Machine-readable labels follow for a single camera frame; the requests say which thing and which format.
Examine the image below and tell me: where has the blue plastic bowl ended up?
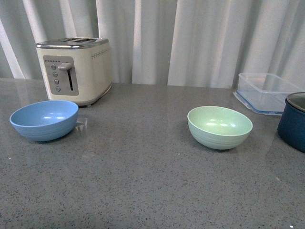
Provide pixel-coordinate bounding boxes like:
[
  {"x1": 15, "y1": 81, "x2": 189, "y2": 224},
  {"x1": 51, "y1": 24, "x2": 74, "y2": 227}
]
[{"x1": 10, "y1": 100, "x2": 79, "y2": 142}]

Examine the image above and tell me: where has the white curtain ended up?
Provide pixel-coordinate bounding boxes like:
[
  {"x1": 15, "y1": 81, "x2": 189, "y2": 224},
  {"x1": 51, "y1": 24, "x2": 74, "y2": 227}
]
[{"x1": 0, "y1": 0, "x2": 305, "y2": 88}]

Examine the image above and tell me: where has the dark blue saucepan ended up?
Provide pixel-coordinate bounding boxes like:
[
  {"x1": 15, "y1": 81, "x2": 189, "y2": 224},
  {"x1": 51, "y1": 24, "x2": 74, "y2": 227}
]
[{"x1": 277, "y1": 92, "x2": 305, "y2": 153}]

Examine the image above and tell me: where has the green plastic bowl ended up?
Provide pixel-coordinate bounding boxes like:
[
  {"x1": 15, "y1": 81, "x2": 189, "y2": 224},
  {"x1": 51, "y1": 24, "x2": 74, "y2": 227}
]
[{"x1": 187, "y1": 106, "x2": 253, "y2": 150}]

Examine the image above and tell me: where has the cream two-slot toaster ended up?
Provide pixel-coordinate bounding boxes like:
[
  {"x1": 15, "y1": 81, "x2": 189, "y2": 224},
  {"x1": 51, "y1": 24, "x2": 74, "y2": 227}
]
[{"x1": 36, "y1": 37, "x2": 113, "y2": 106}]

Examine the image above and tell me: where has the clear plastic food container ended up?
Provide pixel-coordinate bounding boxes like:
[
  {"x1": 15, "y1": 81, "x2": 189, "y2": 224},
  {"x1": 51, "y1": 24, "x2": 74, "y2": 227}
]
[{"x1": 234, "y1": 73, "x2": 305, "y2": 115}]

